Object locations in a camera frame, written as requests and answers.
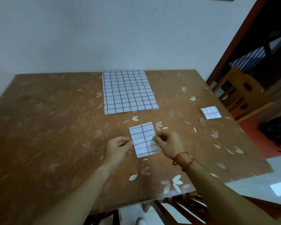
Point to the person's left hand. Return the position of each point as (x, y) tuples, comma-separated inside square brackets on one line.
[(113, 153)]

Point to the person's right hand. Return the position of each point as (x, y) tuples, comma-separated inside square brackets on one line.
[(172, 145)]

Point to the person's left thumb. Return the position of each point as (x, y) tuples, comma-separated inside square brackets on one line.
[(126, 144)]

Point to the person's right thumb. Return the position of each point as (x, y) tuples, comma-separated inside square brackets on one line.
[(158, 140)]

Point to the person's right forearm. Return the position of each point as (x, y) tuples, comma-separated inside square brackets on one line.
[(215, 194)]

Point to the person's left forearm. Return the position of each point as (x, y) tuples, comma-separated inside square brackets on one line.
[(77, 199)]

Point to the large checked white cloth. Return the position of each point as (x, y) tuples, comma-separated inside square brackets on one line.
[(127, 91)]

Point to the small folded checked cloth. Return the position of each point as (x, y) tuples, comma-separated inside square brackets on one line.
[(210, 112)]

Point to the brown floral tablecloth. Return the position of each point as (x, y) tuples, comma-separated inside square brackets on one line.
[(49, 128)]

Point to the red floor mat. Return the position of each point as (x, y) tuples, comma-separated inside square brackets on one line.
[(255, 135)]

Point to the light wooden chair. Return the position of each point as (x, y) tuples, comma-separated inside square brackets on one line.
[(245, 93)]

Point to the black bag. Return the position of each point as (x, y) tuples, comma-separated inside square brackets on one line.
[(277, 132)]

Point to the dark metal window grille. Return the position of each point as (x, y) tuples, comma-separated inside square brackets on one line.
[(250, 58)]

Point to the dark wooden chair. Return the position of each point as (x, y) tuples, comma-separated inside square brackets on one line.
[(266, 208)]

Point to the brown wooden door frame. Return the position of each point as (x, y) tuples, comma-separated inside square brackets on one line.
[(236, 42)]

